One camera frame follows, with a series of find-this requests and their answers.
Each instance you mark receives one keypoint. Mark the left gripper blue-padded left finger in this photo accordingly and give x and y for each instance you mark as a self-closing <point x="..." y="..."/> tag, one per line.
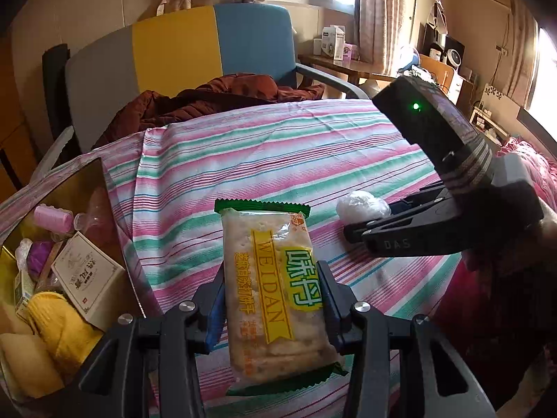
<point x="209" y="313"/>

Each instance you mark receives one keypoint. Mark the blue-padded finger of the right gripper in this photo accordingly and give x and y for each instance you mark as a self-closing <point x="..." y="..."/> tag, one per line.
<point x="423" y="196"/>

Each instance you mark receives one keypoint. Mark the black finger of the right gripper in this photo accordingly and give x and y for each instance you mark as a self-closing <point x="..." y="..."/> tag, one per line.
<point x="429" y="229"/>

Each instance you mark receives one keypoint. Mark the clear plastic bag bundle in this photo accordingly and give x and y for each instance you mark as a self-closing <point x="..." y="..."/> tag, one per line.
<point x="361" y="206"/>

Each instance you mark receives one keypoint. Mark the yellow Weidan cracker pack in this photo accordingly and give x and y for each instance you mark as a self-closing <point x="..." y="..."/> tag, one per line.
<point x="277" y="337"/>

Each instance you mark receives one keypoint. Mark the yellow knit cloth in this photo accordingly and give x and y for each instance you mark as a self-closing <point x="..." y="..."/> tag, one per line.
<point x="68" y="338"/>

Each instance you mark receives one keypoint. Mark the cream cardboard box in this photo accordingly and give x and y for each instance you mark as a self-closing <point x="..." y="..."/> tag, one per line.
<point x="94" y="282"/>

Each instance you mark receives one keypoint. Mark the yellow sponge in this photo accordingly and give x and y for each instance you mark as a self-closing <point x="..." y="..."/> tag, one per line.
<point x="30" y="365"/>

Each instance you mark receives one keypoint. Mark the green tea box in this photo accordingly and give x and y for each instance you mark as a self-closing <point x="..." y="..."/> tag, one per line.
<point x="23" y="290"/>

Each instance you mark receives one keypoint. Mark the pink hair roller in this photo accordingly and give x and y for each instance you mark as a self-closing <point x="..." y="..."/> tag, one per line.
<point x="60" y="221"/>
<point x="97" y="223"/>

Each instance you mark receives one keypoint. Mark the white plastic ball bundle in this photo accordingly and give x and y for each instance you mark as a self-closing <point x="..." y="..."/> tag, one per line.
<point x="22" y="252"/>

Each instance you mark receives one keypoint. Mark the large cracker pack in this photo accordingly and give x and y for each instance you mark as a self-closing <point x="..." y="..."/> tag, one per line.
<point x="48" y="281"/>

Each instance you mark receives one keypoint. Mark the red bed cover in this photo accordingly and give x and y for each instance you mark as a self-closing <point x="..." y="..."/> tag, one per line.
<point x="499" y="310"/>

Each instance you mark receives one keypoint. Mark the wooden side table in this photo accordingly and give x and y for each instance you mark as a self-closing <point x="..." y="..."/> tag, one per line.
<point x="355" y="70"/>

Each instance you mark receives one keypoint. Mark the white product boxes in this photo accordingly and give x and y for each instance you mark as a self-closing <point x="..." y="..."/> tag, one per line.
<point x="333" y="44"/>

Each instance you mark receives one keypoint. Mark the gold metal tin box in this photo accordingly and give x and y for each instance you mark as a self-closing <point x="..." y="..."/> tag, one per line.
<point x="73" y="194"/>

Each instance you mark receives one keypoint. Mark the striped tablecloth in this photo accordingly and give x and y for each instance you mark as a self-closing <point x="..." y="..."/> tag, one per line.
<point x="163" y="184"/>

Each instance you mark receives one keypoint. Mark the rust red jacket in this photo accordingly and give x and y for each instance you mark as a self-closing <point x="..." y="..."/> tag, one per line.
<point x="237" y="91"/>

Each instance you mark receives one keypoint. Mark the grey yellow blue chair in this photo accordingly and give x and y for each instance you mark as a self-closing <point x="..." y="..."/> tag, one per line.
<point x="173" y="52"/>

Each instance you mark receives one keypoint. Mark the black rolled mat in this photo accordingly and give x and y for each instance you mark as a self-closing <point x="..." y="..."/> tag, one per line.
<point x="53" y="63"/>

